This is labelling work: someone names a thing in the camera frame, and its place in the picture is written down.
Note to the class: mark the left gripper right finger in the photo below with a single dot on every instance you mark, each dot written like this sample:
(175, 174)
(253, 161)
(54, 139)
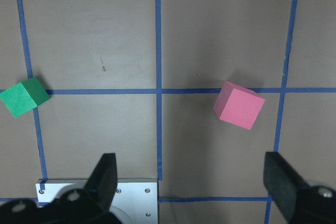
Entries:
(283, 183)

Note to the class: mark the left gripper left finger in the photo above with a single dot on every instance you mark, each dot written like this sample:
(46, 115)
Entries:
(102, 183)

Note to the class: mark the pink foam cube far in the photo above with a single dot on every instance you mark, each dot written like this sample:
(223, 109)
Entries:
(238, 105)

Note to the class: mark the green foam cube far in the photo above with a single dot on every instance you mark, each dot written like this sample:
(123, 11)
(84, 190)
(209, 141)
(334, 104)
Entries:
(24, 96)

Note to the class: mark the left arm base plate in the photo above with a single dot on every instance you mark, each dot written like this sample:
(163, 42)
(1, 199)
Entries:
(135, 200)

